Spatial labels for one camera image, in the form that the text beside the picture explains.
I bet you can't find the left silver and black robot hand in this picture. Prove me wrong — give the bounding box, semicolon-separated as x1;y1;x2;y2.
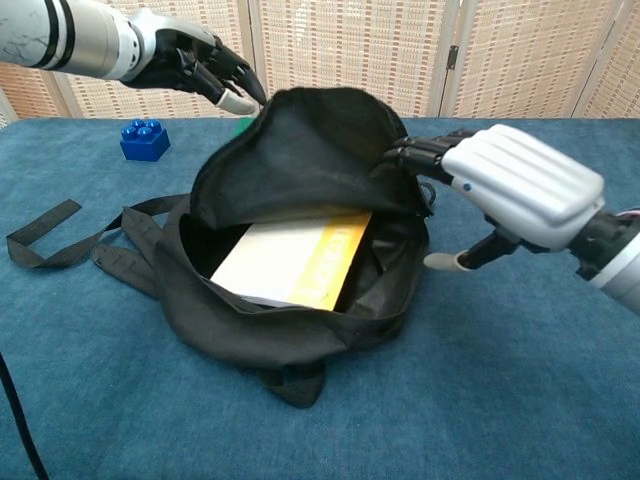
119;12;269;116

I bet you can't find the right silver and black robot hand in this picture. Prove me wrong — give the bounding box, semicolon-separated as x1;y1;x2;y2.
382;123;606;274

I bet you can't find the black fabric backpack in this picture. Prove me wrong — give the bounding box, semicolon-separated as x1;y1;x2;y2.
5;85;435;410

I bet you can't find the yellow and white notebook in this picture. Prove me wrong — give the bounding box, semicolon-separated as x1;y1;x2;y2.
209;209;374;312

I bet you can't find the woven folding screen panel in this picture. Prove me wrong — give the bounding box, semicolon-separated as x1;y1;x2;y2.
572;0;640;120
49;0;261;120
248;0;459;120
439;0;631;126
0;62;71;120

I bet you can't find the blue toy building brick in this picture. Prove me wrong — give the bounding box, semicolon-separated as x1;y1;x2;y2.
119;118;172;162

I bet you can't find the grey mesh partition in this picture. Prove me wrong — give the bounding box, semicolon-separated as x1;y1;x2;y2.
0;89;19;129

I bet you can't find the blue velvet table cover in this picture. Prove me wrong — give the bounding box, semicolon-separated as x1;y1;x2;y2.
0;117;640;480

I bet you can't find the black cable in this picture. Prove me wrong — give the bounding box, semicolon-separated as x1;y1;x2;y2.
0;349;51;480

